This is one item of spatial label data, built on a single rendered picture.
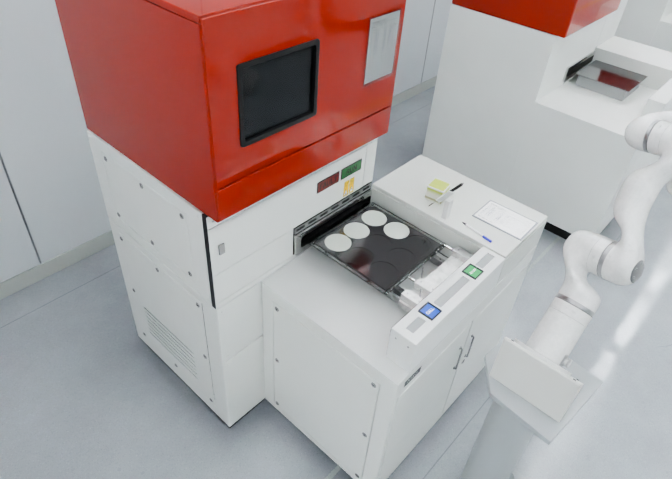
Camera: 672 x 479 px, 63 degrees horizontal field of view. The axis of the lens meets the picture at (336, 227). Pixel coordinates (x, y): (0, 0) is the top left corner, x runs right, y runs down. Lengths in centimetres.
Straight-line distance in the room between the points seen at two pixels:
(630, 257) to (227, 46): 125
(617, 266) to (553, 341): 29
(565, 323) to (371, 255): 70
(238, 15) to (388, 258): 103
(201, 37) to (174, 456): 179
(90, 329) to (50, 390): 37
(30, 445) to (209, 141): 173
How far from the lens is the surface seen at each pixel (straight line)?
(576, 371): 198
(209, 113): 143
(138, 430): 268
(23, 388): 297
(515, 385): 182
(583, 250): 182
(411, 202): 219
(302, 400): 229
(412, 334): 170
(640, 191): 183
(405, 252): 205
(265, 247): 192
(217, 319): 197
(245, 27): 142
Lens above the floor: 224
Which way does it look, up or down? 39 degrees down
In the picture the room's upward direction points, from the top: 5 degrees clockwise
